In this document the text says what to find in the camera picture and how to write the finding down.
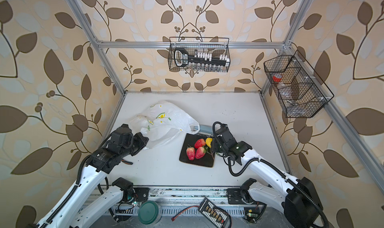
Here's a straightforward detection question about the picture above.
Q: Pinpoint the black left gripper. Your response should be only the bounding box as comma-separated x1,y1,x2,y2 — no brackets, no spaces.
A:
119,131,150,160

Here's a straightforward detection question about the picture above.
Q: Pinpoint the fake yellow lemon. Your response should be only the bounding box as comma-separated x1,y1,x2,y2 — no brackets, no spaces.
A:
206,137,213,148

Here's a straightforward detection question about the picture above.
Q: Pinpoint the fake strawberry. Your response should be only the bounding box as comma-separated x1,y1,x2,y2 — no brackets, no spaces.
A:
186,147,196,161
194,139,206,149
195,147,207,159

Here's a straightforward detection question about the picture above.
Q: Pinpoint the white lemon-print plastic bag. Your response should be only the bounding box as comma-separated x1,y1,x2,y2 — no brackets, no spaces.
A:
128,101,200,149

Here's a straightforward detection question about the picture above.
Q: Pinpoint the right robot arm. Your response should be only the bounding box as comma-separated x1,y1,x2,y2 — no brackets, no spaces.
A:
212,122,330,228

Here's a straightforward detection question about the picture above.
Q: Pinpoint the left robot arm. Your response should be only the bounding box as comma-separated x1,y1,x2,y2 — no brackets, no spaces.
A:
26,124,149,228

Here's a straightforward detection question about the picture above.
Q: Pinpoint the light blue sponge block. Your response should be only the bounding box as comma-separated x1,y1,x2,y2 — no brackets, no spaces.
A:
199,125,213,136

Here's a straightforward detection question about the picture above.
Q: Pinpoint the black square tray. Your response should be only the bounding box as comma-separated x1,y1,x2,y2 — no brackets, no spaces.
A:
179,134,215,168

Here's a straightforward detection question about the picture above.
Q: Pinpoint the green round lid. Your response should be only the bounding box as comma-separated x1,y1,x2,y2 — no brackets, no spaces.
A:
138,201,161,225

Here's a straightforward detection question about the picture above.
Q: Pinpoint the black connector board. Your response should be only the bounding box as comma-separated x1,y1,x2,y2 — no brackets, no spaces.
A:
198,198,232,228

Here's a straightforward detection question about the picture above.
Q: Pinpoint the small electronics board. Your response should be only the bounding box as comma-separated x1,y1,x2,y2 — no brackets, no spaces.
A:
244,207,261,224

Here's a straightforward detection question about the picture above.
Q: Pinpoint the red-capped plastic bottle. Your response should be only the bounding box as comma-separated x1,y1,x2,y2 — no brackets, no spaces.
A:
272,73,283,85

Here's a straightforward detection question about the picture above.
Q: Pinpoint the black socket tool set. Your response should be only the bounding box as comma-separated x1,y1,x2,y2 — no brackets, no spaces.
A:
172,48,231,68

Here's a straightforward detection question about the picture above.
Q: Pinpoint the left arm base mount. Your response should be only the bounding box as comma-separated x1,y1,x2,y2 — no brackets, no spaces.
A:
133,187,150,204

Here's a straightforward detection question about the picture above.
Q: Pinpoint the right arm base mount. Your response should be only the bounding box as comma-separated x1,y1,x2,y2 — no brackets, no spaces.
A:
226,188,265,206

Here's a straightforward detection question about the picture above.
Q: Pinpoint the red black wire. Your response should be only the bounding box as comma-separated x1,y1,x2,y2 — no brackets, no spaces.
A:
171,205,200,222

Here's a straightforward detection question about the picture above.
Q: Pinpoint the right wire basket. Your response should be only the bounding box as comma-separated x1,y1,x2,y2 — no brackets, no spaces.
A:
264,50,334,118

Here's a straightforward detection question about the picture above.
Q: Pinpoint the wire basket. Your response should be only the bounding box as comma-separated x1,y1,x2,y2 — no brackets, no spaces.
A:
168,36,231,73
264,50,334,118

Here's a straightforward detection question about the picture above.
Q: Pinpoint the back wire basket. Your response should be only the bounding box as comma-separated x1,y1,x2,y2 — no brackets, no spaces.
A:
168,36,231,73

